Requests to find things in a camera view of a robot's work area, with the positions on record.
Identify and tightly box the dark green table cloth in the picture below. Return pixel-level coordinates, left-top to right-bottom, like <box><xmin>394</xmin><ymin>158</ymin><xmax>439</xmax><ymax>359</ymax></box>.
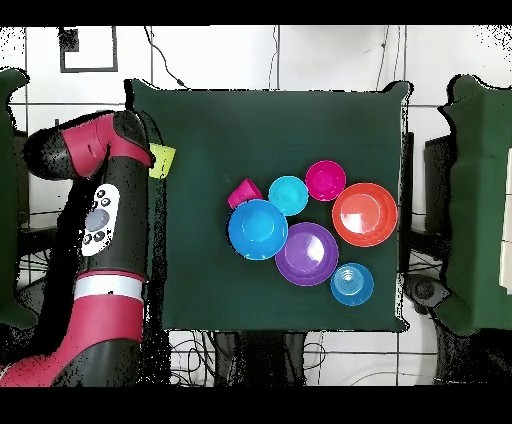
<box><xmin>125</xmin><ymin>78</ymin><xmax>413</xmax><ymax>334</ymax></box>

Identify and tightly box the yellow cup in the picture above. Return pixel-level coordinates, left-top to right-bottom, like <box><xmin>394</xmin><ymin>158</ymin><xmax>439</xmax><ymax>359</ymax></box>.
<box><xmin>148</xmin><ymin>143</ymin><xmax>178</xmax><ymax>181</ymax></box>

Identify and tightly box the thin black floor cable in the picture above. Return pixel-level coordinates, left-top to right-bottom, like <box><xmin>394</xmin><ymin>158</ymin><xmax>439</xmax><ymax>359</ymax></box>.
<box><xmin>266</xmin><ymin>25</ymin><xmax>281</xmax><ymax>90</ymax></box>
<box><xmin>374</xmin><ymin>25</ymin><xmax>391</xmax><ymax>92</ymax></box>

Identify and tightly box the orange bowl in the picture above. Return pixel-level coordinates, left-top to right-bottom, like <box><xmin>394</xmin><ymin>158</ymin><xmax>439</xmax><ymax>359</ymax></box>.
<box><xmin>331</xmin><ymin>182</ymin><xmax>400</xmax><ymax>248</ymax></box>

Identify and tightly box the pink cup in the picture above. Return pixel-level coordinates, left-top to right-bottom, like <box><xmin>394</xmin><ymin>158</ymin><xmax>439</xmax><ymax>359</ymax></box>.
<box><xmin>226</xmin><ymin>177</ymin><xmax>265</xmax><ymax>211</ymax></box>

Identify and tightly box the pink bowl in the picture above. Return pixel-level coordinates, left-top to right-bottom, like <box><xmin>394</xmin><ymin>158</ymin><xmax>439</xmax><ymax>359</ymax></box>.
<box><xmin>304</xmin><ymin>159</ymin><xmax>348</xmax><ymax>203</ymax></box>

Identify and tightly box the large blue bowl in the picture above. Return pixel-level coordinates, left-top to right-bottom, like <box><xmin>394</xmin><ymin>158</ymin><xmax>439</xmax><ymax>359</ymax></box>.
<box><xmin>226</xmin><ymin>198</ymin><xmax>290</xmax><ymax>262</ymax></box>

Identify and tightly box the black floor cable with plug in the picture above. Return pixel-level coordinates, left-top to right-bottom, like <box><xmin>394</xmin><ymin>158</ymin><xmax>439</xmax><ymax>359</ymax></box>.
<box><xmin>142</xmin><ymin>25</ymin><xmax>190</xmax><ymax>90</ymax></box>

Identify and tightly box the black equipment box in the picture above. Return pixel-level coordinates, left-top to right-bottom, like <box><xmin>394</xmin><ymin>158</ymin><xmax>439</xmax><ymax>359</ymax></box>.
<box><xmin>13</xmin><ymin>133</ymin><xmax>32</xmax><ymax>225</ymax></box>
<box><xmin>423</xmin><ymin>134</ymin><xmax>457</xmax><ymax>237</ymax></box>

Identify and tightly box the white sheet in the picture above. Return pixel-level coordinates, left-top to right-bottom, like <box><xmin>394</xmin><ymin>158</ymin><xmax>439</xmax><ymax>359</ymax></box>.
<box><xmin>498</xmin><ymin>147</ymin><xmax>512</xmax><ymax>296</ymax></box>

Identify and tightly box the purple bowl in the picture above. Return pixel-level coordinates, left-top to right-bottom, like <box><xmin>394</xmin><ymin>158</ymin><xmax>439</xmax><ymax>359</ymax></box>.
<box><xmin>274</xmin><ymin>221</ymin><xmax>341</xmax><ymax>288</ymax></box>

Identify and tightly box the green-covered side table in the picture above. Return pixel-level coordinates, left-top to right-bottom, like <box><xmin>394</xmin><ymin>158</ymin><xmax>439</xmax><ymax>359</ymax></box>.
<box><xmin>0</xmin><ymin>67</ymin><xmax>39</xmax><ymax>329</ymax></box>
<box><xmin>433</xmin><ymin>73</ymin><xmax>512</xmax><ymax>337</ymax></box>

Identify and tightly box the translucent blue bowl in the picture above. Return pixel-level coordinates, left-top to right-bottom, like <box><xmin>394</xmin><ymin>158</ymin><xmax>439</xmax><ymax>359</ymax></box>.
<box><xmin>330</xmin><ymin>262</ymin><xmax>376</xmax><ymax>308</ymax></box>

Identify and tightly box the tangle of floor cables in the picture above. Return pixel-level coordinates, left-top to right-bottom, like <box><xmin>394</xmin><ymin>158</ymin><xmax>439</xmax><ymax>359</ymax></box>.
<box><xmin>17</xmin><ymin>239</ymin><xmax>215</xmax><ymax>387</ymax></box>

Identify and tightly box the grey round floor base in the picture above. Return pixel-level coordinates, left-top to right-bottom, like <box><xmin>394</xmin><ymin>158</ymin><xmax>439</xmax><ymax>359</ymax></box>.
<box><xmin>403</xmin><ymin>273</ymin><xmax>451</xmax><ymax>315</ymax></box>

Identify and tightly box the black metal frame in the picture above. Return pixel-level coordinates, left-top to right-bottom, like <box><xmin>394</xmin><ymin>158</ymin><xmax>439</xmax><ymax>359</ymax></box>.
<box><xmin>398</xmin><ymin>130</ymin><xmax>416</xmax><ymax>275</ymax></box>
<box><xmin>15</xmin><ymin>225</ymin><xmax>59</xmax><ymax>257</ymax></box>

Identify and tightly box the black square floor frame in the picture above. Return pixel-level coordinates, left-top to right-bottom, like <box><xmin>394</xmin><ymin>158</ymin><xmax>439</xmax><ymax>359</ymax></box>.
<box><xmin>58</xmin><ymin>25</ymin><xmax>120</xmax><ymax>74</ymax></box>

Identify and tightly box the small cyan bowl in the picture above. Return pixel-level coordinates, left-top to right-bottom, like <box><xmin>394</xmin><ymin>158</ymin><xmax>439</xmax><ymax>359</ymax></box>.
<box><xmin>267</xmin><ymin>174</ymin><xmax>310</xmax><ymax>218</ymax></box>

